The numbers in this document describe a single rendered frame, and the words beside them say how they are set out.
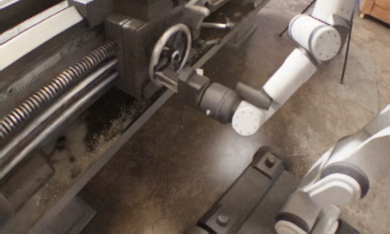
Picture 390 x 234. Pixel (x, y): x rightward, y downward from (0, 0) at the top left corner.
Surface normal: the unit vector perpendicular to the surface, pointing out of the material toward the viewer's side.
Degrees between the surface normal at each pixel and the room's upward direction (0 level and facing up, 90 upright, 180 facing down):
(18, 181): 0
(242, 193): 0
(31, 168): 0
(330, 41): 74
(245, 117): 56
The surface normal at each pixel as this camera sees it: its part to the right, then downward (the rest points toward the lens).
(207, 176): 0.09, -0.69
